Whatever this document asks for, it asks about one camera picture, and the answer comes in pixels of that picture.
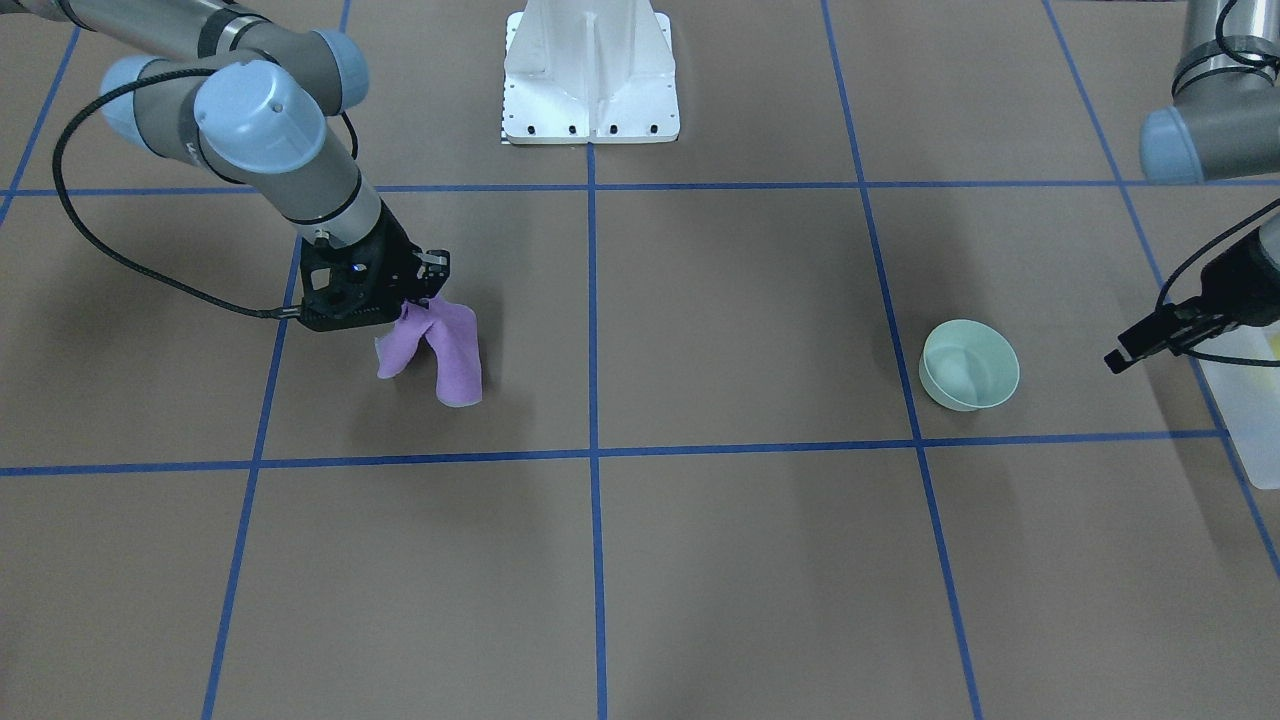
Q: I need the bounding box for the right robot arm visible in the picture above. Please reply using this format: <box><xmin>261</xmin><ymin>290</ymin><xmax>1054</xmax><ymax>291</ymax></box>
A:
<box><xmin>3</xmin><ymin>1</ymin><xmax>430</xmax><ymax>316</ymax></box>

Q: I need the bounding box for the purple cloth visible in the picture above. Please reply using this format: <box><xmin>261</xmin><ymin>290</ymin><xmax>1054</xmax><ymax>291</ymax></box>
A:
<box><xmin>374</xmin><ymin>297</ymin><xmax>483</xmax><ymax>407</ymax></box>

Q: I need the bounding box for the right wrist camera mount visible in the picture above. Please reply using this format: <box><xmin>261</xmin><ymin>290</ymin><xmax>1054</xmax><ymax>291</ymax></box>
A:
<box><xmin>298</xmin><ymin>243</ymin><xmax>452</xmax><ymax>332</ymax></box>

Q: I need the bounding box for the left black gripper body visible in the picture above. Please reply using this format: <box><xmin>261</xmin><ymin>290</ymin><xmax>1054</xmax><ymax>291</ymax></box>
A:
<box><xmin>1199</xmin><ymin>225</ymin><xmax>1279</xmax><ymax>328</ymax></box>

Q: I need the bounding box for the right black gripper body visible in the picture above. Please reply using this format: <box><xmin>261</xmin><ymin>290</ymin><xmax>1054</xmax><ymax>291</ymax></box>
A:
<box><xmin>346</xmin><ymin>205</ymin><xmax>426</xmax><ymax>301</ymax></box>

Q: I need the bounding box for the mint green bowl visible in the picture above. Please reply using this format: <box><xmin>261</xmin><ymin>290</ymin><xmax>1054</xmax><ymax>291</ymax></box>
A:
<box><xmin>918</xmin><ymin>319</ymin><xmax>1021</xmax><ymax>413</ymax></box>

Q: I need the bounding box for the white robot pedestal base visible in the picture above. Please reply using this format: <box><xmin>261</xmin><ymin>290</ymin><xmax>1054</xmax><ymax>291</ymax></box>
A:
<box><xmin>500</xmin><ymin>1</ymin><xmax>681</xmax><ymax>146</ymax></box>

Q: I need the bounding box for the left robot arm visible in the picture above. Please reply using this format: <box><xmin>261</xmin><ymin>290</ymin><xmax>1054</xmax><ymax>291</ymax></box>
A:
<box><xmin>1105</xmin><ymin>1</ymin><xmax>1279</xmax><ymax>374</ymax></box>

